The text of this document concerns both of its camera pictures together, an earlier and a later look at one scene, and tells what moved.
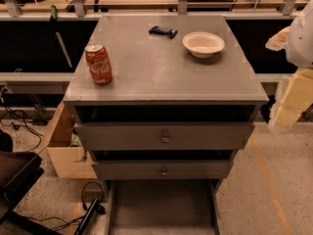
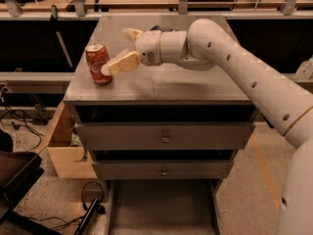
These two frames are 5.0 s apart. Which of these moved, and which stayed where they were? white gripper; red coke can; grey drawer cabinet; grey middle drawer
Moved: white gripper
Stayed: grey middle drawer; grey drawer cabinet; red coke can
